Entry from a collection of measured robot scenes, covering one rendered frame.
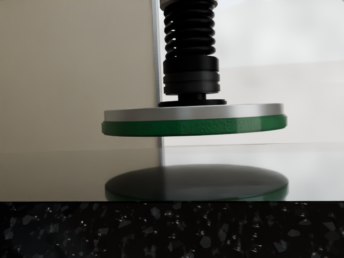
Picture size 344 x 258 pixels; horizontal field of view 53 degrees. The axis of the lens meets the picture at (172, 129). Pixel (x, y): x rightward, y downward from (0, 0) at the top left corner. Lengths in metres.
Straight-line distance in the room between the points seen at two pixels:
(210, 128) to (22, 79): 6.04
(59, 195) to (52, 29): 5.90
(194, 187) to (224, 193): 0.03
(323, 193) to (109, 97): 5.41
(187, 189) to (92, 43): 5.57
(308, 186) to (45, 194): 0.18
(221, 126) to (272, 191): 0.11
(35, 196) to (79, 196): 0.03
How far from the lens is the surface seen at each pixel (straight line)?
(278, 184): 0.25
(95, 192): 0.25
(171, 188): 0.24
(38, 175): 0.34
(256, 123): 0.34
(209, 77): 0.40
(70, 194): 0.25
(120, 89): 5.54
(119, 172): 0.32
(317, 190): 0.24
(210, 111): 0.32
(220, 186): 0.25
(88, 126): 5.74
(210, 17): 0.43
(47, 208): 0.23
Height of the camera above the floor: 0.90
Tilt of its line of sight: 3 degrees down
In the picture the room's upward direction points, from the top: 2 degrees counter-clockwise
